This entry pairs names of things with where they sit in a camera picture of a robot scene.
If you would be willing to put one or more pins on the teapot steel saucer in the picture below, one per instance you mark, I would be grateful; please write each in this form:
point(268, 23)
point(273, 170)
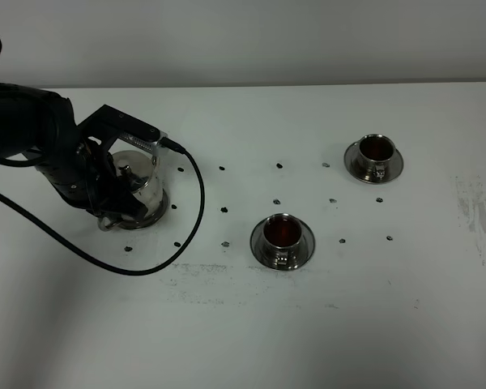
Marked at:
point(148, 221)

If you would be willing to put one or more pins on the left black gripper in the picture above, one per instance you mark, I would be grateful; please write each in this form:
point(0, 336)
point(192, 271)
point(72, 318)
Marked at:
point(81, 172)

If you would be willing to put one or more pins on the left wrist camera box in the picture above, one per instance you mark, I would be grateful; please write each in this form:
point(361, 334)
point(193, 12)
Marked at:
point(107, 125)

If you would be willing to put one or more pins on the near steel saucer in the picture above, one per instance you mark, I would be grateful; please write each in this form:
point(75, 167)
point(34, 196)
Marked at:
point(282, 259)

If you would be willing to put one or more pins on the far steel saucer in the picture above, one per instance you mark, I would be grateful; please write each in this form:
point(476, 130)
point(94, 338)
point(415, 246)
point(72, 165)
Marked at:
point(370, 171)

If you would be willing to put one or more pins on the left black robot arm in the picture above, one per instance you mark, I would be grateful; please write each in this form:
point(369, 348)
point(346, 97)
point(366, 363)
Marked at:
point(32, 121)

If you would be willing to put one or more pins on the near stainless steel teacup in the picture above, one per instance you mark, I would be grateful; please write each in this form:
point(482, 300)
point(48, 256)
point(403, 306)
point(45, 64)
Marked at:
point(282, 230)

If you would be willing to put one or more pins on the far stainless steel teacup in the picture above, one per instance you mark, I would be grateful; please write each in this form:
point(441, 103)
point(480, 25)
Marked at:
point(375, 148)

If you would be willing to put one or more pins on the stainless steel teacup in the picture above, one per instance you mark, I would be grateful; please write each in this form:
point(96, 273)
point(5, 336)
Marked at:
point(375, 148)
point(282, 230)

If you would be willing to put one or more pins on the stainless steel teapot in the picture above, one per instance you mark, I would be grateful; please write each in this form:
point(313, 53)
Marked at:
point(139, 173)

